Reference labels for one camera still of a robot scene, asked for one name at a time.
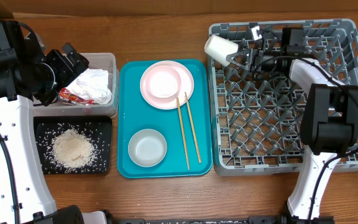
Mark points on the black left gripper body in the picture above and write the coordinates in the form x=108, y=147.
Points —
x=64, y=72

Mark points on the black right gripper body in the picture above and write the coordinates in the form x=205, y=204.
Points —
x=270, y=62

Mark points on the red sauce packet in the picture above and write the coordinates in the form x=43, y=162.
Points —
x=67, y=97

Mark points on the white cup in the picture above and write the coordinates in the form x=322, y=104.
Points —
x=219, y=48

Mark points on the white napkin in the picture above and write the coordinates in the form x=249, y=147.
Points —
x=92, y=84

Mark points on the white rice pile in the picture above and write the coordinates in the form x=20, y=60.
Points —
x=71, y=149

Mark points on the pink shallow bowl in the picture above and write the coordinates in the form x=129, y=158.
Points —
x=163, y=82

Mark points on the wooden chopstick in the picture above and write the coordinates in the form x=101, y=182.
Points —
x=193, y=128
x=183, y=133

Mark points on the grey white bowl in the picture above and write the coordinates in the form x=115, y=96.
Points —
x=147, y=148

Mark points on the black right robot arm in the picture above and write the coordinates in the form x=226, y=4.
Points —
x=329, y=125

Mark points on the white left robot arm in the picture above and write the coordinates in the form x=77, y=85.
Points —
x=27, y=74

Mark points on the grey dishwasher rack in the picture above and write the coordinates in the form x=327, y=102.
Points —
x=256, y=124

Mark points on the clear plastic bin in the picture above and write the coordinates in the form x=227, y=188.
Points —
x=105, y=61

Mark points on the pink plate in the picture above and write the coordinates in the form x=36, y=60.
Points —
x=187, y=85

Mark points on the black tray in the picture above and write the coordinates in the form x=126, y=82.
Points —
x=101, y=155

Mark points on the teal serving tray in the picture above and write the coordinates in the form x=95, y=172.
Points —
x=136, y=114

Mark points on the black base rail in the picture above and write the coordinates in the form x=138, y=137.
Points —
x=249, y=220

